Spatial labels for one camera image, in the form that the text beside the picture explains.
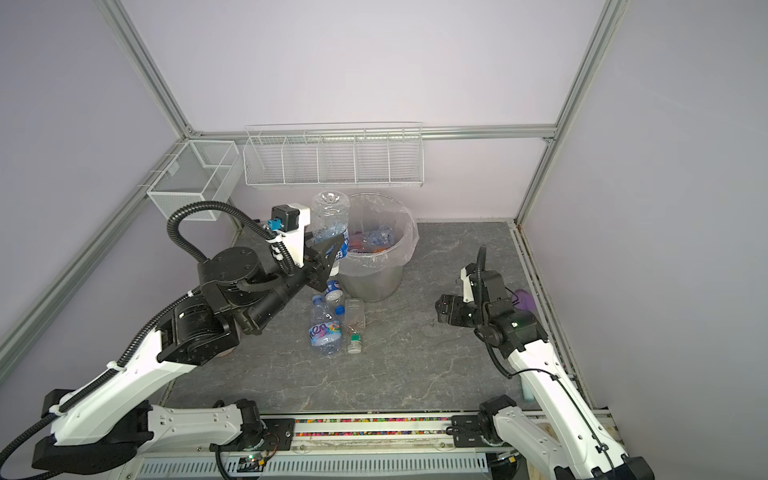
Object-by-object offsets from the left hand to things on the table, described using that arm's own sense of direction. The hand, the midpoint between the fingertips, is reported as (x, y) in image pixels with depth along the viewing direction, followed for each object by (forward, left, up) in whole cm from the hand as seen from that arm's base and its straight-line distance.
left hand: (334, 240), depth 52 cm
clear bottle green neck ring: (+4, +2, -44) cm, 44 cm away
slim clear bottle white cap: (+23, -8, -25) cm, 35 cm away
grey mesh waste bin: (+13, -5, -39) cm, 42 cm away
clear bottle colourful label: (+2, +10, -43) cm, 44 cm away
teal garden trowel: (-17, -45, -46) cm, 66 cm away
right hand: (0, -25, -29) cm, 38 cm away
